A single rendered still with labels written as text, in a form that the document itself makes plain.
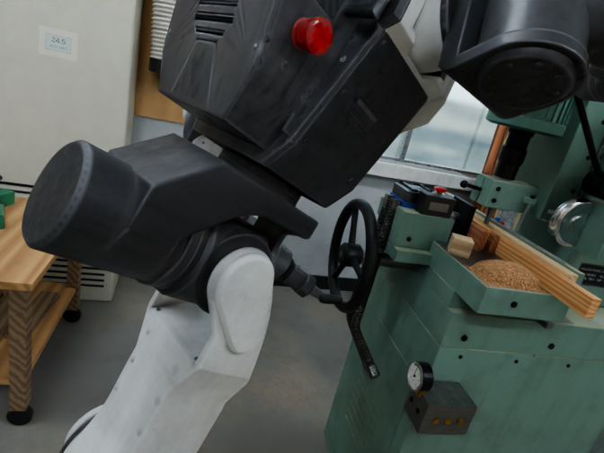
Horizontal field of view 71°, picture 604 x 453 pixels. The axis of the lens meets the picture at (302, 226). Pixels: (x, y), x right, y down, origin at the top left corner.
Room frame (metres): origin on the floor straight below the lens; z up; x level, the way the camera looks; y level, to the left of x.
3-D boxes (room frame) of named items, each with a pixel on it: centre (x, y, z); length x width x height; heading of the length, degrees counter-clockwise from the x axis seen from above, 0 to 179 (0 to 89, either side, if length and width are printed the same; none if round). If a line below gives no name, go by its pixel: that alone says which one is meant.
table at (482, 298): (1.08, -0.36, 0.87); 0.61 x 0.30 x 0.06; 14
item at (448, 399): (0.80, -0.39, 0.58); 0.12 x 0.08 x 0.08; 104
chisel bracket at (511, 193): (1.09, -0.48, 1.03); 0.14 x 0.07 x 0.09; 104
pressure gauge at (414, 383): (0.79, -0.32, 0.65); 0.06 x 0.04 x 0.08; 14
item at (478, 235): (1.08, -0.41, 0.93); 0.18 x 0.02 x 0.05; 14
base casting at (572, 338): (1.12, -0.58, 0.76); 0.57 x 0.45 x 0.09; 104
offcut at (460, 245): (0.94, -0.36, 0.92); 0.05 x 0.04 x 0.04; 81
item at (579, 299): (1.02, -0.48, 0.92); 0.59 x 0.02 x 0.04; 14
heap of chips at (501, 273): (0.84, -0.44, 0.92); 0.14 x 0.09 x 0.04; 104
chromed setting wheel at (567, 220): (1.00, -0.62, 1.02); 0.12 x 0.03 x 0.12; 104
